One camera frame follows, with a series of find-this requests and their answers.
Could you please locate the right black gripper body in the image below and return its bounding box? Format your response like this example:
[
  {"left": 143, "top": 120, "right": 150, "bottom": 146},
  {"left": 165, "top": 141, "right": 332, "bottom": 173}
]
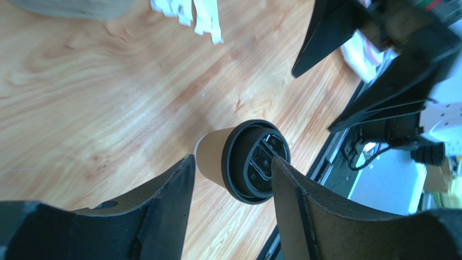
[{"left": 355, "top": 1, "right": 461, "bottom": 73}]

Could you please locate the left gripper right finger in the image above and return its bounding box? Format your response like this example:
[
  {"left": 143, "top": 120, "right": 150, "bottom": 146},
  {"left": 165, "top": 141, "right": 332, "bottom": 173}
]
[{"left": 271, "top": 156, "right": 408, "bottom": 260}]

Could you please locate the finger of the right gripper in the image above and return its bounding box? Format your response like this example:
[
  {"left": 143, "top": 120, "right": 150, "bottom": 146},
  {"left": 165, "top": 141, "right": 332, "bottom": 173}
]
[
  {"left": 328, "top": 54, "right": 438, "bottom": 132},
  {"left": 291, "top": 0, "right": 367, "bottom": 78}
]

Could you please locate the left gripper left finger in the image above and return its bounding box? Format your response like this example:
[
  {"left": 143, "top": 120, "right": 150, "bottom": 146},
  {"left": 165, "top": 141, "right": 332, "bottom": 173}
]
[{"left": 72, "top": 154, "right": 196, "bottom": 260}]

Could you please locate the black plastic cup lid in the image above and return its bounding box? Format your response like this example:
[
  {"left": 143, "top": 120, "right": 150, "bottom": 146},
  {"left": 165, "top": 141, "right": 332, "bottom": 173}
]
[{"left": 221, "top": 120, "right": 291, "bottom": 205}]

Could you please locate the brown paper coffee cup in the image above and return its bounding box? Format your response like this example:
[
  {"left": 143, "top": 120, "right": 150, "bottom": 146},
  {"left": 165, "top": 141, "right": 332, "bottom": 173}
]
[{"left": 194, "top": 127, "right": 234, "bottom": 189}]

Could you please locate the grey pulp cup carrier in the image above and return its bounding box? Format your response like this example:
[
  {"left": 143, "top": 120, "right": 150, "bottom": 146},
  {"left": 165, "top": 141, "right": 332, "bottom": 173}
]
[{"left": 11, "top": 0, "right": 134, "bottom": 21}]

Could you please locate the bundle of white wrapped straws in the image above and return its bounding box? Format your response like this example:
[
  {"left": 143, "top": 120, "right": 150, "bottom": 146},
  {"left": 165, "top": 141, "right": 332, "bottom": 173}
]
[{"left": 150, "top": 0, "right": 223, "bottom": 44}]

